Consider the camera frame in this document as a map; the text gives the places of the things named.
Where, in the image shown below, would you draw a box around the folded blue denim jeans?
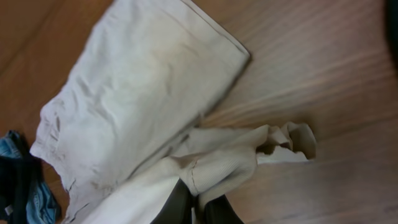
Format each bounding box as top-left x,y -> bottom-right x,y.
6,130 -> 61,224

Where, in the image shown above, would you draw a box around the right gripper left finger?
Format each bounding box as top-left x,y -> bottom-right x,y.
151,179 -> 193,224

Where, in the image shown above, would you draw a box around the beige khaki shorts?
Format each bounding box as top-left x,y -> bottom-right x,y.
30,0 -> 316,223

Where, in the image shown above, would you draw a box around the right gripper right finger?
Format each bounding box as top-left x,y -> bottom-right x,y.
203,195 -> 244,224

